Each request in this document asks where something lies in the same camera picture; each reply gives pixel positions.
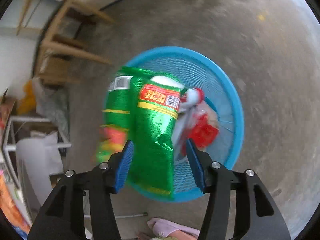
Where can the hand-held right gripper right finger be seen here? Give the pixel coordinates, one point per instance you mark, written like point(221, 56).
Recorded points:
point(196, 165)

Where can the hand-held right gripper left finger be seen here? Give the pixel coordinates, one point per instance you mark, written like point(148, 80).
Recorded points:
point(125, 165)

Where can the red wrapper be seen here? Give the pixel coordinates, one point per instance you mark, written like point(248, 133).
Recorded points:
point(203, 132)

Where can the large green snack bag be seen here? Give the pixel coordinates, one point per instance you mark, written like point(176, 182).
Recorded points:
point(152, 130)

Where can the white plastic bag red print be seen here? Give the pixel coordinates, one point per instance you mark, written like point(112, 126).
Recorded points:
point(192, 96)

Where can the blue plastic mesh basket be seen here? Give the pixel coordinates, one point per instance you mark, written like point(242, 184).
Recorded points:
point(225, 85)

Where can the pink slipper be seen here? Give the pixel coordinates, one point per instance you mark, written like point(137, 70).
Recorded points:
point(170, 227)

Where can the white pillow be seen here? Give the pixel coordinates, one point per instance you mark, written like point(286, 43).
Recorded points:
point(37, 170)

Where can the white side table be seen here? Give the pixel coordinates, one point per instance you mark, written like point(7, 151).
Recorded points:
point(37, 146)

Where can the grey plastic bag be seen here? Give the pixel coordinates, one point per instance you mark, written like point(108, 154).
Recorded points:
point(52, 105)

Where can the brown box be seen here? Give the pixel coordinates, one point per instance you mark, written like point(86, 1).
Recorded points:
point(55, 70)

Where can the yellow plastic bag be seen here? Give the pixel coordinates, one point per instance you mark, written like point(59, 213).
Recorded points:
point(27, 97)

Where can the wooden chair with dark seat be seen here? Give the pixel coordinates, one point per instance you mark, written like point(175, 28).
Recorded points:
point(72, 50)

